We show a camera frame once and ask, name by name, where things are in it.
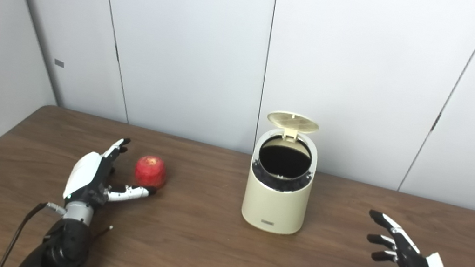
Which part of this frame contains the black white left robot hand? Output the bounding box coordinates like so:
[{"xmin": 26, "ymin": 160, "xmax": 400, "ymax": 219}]
[{"xmin": 61, "ymin": 130, "xmax": 164, "ymax": 216}]

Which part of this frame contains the red apple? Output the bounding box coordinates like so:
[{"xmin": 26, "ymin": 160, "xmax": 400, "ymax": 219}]
[{"xmin": 132, "ymin": 153, "xmax": 170, "ymax": 191}]

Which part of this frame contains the cream round bin lid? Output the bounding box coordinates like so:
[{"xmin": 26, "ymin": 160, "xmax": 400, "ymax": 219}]
[{"xmin": 264, "ymin": 109, "xmax": 321, "ymax": 146}]

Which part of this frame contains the cream-colored bin body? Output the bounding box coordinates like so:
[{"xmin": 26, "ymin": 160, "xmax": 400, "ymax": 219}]
[{"xmin": 238, "ymin": 124, "xmax": 322, "ymax": 238}]

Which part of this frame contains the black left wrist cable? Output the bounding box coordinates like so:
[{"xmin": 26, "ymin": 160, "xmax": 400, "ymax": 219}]
[{"xmin": 0, "ymin": 196, "xmax": 68, "ymax": 267}]

